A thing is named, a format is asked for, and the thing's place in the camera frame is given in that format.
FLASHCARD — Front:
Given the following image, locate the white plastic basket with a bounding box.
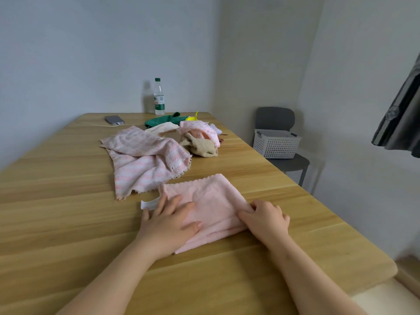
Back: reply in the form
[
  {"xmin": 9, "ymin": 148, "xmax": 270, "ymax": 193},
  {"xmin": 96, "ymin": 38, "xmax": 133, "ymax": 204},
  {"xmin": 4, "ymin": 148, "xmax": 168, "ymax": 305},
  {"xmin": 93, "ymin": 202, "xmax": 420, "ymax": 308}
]
[{"xmin": 252, "ymin": 129, "xmax": 302, "ymax": 160}]

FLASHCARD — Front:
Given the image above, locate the pale pink towel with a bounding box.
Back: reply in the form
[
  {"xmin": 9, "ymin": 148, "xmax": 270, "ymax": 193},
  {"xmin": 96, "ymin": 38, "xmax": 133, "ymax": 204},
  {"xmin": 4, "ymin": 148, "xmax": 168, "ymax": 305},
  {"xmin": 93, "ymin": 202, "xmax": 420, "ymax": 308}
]
[{"xmin": 100, "ymin": 125, "xmax": 193, "ymax": 200}]

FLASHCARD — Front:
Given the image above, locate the person's left hand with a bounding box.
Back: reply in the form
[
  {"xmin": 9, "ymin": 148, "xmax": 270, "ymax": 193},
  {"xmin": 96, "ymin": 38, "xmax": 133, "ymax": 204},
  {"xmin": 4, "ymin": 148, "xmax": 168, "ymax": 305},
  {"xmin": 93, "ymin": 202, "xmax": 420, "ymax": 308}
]
[{"xmin": 136, "ymin": 193, "xmax": 203, "ymax": 259}]

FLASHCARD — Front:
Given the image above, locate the wooden table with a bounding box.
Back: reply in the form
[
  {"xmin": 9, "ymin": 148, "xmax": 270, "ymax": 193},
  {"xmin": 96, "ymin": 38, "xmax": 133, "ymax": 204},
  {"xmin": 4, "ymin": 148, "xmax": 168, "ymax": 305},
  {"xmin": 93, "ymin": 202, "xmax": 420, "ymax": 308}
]
[{"xmin": 0, "ymin": 112, "xmax": 398, "ymax": 315}]

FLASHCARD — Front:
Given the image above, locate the salmon pink scalloped towel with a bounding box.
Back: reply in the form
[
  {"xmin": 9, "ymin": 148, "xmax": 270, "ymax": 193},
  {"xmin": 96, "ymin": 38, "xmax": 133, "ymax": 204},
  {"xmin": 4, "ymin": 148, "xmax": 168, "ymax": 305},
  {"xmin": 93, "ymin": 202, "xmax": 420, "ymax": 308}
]
[{"xmin": 141, "ymin": 173, "xmax": 255, "ymax": 255}]

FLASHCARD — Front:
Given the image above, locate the dark grey curtain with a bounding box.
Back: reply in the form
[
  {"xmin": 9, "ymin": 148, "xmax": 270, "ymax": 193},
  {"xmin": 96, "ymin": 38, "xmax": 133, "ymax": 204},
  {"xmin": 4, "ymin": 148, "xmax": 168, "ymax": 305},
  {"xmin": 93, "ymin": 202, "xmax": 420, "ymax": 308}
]
[{"xmin": 371, "ymin": 54, "xmax": 420, "ymax": 158}]

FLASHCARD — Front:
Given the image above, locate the white charging cable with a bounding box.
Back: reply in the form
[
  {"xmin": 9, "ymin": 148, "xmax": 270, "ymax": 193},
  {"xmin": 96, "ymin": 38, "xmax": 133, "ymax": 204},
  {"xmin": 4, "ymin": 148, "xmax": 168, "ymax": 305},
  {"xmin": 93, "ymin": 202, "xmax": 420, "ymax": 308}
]
[{"xmin": 77, "ymin": 121, "xmax": 120, "ymax": 128}]

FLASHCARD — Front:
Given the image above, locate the grey chair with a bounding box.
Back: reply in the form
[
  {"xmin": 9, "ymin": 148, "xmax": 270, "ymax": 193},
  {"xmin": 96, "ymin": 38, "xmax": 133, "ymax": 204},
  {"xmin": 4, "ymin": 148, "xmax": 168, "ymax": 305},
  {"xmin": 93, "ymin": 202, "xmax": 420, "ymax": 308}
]
[{"xmin": 254, "ymin": 106, "xmax": 311, "ymax": 187}]

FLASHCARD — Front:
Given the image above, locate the clear green-label water bottle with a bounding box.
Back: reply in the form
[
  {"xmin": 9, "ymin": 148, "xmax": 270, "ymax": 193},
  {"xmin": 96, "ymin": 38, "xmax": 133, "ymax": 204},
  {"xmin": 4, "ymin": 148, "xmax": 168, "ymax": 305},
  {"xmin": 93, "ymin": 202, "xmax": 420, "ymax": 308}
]
[{"xmin": 153, "ymin": 77, "xmax": 165, "ymax": 116}]

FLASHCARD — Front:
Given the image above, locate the person's left forearm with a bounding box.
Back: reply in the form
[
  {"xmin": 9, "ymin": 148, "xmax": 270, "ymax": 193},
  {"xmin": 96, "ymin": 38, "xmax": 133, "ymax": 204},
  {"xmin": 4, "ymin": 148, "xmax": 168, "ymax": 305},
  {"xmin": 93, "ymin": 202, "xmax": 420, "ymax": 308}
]
[{"xmin": 57, "ymin": 241, "xmax": 158, "ymax": 315}]

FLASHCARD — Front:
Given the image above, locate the small white towel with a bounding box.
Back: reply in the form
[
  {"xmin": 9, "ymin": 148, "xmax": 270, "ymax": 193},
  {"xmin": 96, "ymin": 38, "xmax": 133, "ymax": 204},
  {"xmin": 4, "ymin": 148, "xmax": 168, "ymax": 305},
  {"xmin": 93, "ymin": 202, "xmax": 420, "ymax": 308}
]
[{"xmin": 144, "ymin": 122, "xmax": 179, "ymax": 135}]

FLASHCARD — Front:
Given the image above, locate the green cloth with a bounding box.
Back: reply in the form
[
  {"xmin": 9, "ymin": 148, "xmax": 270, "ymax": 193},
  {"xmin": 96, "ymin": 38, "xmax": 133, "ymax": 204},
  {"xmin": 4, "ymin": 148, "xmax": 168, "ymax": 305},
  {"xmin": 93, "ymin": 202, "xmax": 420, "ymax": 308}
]
[{"xmin": 144, "ymin": 112, "xmax": 188, "ymax": 128}]

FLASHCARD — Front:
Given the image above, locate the tan brown towel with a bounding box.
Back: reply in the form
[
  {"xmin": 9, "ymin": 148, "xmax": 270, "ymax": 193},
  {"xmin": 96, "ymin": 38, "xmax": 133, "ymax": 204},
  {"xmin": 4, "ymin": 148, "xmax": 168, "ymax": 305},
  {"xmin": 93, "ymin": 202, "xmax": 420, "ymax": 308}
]
[{"xmin": 179, "ymin": 132, "xmax": 220, "ymax": 158}]

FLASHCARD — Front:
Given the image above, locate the person's right forearm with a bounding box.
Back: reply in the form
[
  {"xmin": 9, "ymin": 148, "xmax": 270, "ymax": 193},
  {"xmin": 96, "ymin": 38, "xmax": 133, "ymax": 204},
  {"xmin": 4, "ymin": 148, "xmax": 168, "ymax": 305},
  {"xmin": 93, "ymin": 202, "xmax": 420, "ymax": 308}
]
[{"xmin": 267, "ymin": 236, "xmax": 368, "ymax": 315}]

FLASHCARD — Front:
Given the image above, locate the pink dotted cloth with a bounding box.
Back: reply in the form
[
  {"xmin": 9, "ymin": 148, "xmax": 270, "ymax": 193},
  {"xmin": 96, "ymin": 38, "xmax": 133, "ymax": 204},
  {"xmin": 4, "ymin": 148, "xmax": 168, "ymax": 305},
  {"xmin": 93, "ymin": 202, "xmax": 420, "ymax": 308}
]
[{"xmin": 177, "ymin": 120, "xmax": 221, "ymax": 148}]

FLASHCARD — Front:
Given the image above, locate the person's right hand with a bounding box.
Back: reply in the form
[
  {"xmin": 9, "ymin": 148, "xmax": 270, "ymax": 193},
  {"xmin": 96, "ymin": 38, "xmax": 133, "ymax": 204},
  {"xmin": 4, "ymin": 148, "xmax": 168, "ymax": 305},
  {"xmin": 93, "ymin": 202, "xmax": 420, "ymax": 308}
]
[{"xmin": 237, "ymin": 199, "xmax": 291, "ymax": 250}]

